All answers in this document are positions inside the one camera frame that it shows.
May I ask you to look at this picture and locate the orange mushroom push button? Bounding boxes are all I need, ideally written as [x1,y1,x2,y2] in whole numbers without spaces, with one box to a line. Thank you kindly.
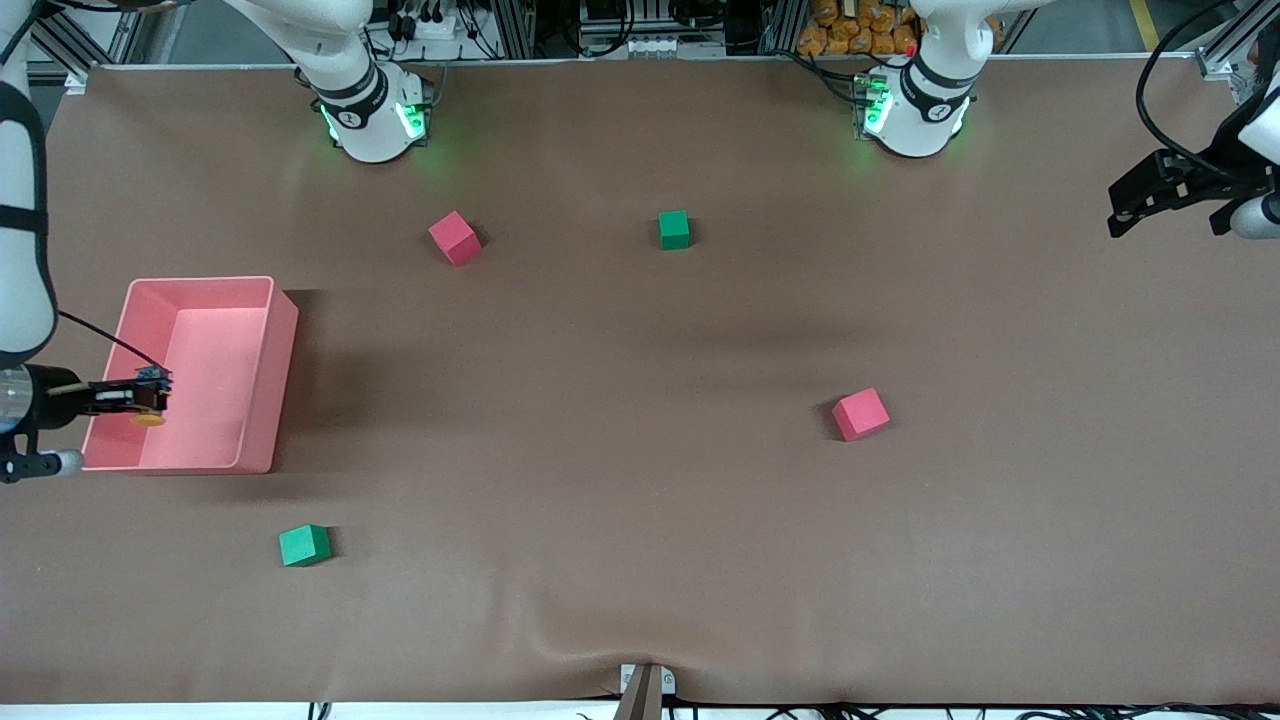
[130,366,173,429]

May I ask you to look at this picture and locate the grey camera stand pole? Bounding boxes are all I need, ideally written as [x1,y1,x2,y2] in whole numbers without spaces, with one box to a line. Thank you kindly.
[612,665,666,720]

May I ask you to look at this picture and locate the long white power strip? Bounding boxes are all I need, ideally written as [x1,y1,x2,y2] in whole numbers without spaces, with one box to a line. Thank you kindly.
[588,35,728,59]

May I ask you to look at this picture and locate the aluminium frame profile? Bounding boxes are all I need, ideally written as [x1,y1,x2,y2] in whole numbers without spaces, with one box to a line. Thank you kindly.
[1195,0,1280,81]
[25,0,153,96]

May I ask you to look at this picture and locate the white power strip with plugs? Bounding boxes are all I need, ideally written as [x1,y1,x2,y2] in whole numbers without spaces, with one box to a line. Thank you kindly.
[385,8,461,41]

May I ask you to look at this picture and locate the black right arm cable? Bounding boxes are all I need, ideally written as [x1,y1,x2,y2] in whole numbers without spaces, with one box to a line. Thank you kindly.
[56,310,169,372]

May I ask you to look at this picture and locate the aluminium frame post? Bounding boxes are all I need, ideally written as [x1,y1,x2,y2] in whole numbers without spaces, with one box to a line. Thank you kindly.
[765,0,806,53]
[490,0,537,59]

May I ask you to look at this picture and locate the metal table edge bracket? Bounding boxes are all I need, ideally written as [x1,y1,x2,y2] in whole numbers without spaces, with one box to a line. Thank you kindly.
[619,663,677,696]

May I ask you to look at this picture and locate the red foam cube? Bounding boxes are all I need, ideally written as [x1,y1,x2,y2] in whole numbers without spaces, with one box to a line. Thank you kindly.
[831,387,892,443]
[428,210,484,268]

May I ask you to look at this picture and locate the brown table mat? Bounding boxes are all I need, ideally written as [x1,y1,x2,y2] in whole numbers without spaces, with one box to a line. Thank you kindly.
[0,58,1280,706]

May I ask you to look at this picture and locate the pink plastic bin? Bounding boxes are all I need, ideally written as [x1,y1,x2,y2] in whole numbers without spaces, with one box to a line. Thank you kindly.
[78,276,300,475]

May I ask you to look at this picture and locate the orange snack bags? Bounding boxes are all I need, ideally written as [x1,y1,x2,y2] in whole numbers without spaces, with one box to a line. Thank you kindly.
[797,0,1004,57]

